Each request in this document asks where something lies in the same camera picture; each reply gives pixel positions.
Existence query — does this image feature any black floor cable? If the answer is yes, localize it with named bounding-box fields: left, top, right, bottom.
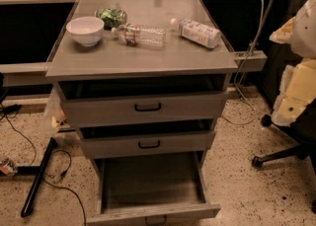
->
left=0, top=103, right=88, bottom=226

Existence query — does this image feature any white bowl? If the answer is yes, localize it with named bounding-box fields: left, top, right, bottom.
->
left=66, top=17, right=104, bottom=46

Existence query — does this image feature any grey drawer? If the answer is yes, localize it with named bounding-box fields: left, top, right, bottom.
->
left=59, top=75, right=227, bottom=127
left=87, top=152, right=220, bottom=226
left=80, top=119, right=215, bottom=159

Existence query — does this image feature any grey top drawer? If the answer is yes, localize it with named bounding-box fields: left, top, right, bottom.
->
left=59, top=75, right=227, bottom=127

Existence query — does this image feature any grey drawer cabinet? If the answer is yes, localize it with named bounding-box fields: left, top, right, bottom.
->
left=46, top=0, right=237, bottom=161

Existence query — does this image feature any clear plastic bottle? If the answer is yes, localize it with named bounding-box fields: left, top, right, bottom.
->
left=111, top=23, right=166, bottom=47

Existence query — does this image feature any small object on floor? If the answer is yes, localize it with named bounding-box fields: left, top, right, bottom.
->
left=0, top=157, right=18, bottom=176

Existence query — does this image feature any black floor bar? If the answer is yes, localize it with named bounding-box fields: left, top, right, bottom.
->
left=21, top=138, right=57, bottom=218

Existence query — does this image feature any white labelled plastic bottle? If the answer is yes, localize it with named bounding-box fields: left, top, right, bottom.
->
left=170, top=18, right=221, bottom=49

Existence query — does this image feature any grey bottom drawer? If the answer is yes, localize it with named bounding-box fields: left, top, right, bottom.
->
left=87, top=152, right=220, bottom=226

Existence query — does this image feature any clear plastic bag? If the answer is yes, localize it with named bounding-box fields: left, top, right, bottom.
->
left=41, top=89, right=79, bottom=145

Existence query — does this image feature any glass bowl with greens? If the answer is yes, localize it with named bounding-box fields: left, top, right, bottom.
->
left=95, top=8, right=127, bottom=30

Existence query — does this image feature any black office chair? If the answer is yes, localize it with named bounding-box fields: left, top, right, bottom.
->
left=251, top=98, right=316, bottom=214

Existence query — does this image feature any grey middle drawer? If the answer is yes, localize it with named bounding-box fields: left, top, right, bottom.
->
left=80, top=119, right=215, bottom=159

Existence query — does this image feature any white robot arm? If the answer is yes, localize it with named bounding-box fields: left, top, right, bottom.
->
left=270, top=0, right=316, bottom=126

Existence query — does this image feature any grey side rail bracket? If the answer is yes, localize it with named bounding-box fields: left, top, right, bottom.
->
left=234, top=50, right=268, bottom=72

